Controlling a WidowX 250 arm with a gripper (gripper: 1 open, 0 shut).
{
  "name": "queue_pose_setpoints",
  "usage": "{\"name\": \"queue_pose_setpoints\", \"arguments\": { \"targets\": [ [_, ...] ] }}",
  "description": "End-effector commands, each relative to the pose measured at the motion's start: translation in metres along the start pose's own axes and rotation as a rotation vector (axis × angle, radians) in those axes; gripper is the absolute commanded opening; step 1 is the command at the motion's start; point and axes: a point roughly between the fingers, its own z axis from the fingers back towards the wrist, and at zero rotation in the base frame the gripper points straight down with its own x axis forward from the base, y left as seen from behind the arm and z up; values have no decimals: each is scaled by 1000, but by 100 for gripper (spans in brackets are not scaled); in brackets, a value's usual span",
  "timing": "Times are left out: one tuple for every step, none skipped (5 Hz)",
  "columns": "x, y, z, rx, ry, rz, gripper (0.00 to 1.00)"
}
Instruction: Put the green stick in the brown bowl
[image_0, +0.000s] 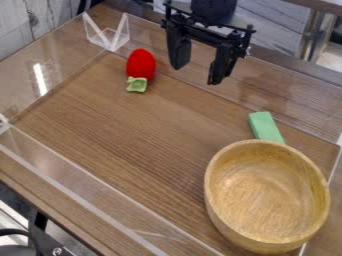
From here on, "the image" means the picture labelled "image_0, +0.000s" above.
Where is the clear acrylic tray wall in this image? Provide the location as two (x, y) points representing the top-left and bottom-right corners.
(0, 5), (342, 256)

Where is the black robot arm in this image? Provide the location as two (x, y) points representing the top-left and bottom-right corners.
(162, 0), (257, 85)

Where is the red plush strawberry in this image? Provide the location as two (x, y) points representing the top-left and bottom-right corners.
(126, 48), (156, 93)

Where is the brown wooden bowl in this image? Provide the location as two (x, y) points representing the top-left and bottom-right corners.
(203, 139), (330, 254)

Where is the clear acrylic corner bracket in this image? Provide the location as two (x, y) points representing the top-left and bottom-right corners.
(82, 13), (130, 52)

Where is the green stick block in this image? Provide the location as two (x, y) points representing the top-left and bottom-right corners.
(249, 112), (285, 144)

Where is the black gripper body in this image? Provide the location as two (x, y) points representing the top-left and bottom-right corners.
(162, 1), (257, 58)

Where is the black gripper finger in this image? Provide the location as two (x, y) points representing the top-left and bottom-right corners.
(207, 44), (238, 85)
(167, 27), (193, 70)

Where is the black cable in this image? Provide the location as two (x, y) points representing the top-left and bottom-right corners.
(0, 228), (35, 239)

